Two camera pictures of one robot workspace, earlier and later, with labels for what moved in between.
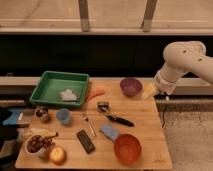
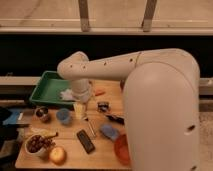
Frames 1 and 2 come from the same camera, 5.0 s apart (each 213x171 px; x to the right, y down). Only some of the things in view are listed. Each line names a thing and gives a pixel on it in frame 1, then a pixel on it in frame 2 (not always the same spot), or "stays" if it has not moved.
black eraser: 85,141 stays
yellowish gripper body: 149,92 → 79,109
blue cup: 63,115 stays
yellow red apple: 57,155 stays
